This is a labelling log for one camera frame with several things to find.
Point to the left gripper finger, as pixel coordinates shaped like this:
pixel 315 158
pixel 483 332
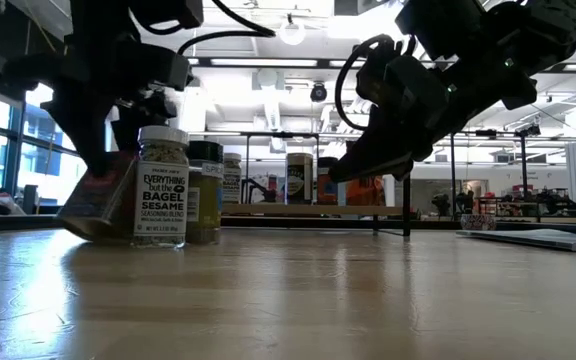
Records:
pixel 80 130
pixel 143 115

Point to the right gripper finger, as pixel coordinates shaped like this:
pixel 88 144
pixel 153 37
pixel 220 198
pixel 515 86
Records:
pixel 398 172
pixel 383 145

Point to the orange seasoning packet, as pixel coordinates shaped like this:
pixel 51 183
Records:
pixel 365 192

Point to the orange spice jar black lid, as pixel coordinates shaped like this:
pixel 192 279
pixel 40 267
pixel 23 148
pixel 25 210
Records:
pixel 324 195

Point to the red smoked paprika tin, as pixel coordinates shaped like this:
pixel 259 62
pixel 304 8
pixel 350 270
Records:
pixel 98 210

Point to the everything bagel seasoning jar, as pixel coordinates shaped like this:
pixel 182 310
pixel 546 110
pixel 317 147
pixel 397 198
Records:
pixel 160 200

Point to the tall grey-lid spice jar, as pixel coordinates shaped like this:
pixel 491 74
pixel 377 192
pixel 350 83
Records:
pixel 299 180

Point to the white lid glass spice jar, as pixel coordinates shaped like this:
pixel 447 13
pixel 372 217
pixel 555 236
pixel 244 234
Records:
pixel 232 180

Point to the green spice jar black lid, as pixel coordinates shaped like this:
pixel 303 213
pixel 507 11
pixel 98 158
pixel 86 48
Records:
pixel 205 210

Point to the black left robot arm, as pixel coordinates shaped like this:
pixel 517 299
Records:
pixel 100 20

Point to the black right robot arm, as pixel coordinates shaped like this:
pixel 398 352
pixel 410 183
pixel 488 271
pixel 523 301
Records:
pixel 508 40

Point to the round white ceiling lamp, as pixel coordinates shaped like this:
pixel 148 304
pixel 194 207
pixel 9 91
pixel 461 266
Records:
pixel 292 32

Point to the background robot station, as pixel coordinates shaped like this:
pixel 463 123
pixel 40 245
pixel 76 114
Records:
pixel 543 197

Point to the round black ceiling camera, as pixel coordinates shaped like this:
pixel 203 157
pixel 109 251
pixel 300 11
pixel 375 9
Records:
pixel 318 93

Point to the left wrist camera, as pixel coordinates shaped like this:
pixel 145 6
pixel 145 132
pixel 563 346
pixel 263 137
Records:
pixel 168 12

